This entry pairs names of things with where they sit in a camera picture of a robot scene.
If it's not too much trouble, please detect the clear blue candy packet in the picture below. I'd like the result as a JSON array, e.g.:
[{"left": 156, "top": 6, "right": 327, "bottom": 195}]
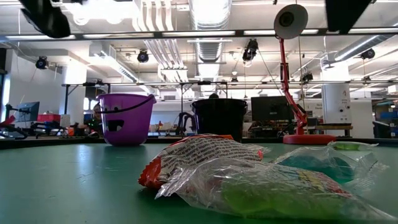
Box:
[{"left": 273, "top": 146, "right": 389, "bottom": 190}]

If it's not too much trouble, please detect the orange white-backed candy packet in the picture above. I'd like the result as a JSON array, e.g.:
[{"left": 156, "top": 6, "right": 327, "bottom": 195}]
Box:
[{"left": 138, "top": 133, "right": 264, "bottom": 190}]

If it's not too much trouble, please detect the monitor on arm mount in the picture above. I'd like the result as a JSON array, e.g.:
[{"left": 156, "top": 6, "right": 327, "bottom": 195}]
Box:
[{"left": 15, "top": 101, "right": 40, "bottom": 123}]

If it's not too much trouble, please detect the clear green candy packet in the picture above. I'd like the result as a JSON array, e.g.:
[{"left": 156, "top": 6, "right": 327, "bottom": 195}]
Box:
[{"left": 328, "top": 141, "right": 379, "bottom": 152}]

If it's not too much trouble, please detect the clear green-yellow candy packet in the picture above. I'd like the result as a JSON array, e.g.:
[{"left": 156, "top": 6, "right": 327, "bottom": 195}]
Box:
[{"left": 155, "top": 157, "right": 397, "bottom": 222}]

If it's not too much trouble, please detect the red storage bin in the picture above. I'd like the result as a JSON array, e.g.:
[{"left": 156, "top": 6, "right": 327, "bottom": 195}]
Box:
[{"left": 37, "top": 113, "right": 62, "bottom": 123}]

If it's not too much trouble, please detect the wooden background desk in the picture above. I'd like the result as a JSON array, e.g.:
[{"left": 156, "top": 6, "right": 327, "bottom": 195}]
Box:
[{"left": 313, "top": 124, "right": 354, "bottom": 138}]

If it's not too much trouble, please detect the black monitor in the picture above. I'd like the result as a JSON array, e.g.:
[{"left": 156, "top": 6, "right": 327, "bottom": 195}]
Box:
[{"left": 251, "top": 96, "right": 295, "bottom": 123}]

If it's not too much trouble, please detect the black office chair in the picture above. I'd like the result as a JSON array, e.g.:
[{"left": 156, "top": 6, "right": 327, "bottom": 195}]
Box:
[{"left": 372, "top": 120, "right": 392, "bottom": 139}]

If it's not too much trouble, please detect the red desk lamp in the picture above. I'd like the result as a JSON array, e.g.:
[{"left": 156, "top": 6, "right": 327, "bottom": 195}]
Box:
[{"left": 273, "top": 3, "right": 336, "bottom": 145}]

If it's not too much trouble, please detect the purple plastic bucket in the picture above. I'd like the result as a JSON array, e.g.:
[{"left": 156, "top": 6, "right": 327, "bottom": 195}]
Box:
[{"left": 96, "top": 93, "right": 157, "bottom": 147}]

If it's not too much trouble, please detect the black plastic bucket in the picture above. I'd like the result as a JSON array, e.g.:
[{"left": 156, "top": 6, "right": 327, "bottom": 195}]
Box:
[{"left": 191, "top": 98, "right": 249, "bottom": 142}]

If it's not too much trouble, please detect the green table mat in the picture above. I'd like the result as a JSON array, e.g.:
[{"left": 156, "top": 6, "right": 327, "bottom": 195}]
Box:
[{"left": 0, "top": 142, "right": 398, "bottom": 224}]

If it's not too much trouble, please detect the silver ventilation duct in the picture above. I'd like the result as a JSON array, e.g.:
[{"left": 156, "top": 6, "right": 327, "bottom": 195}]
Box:
[{"left": 189, "top": 0, "right": 233, "bottom": 63}]

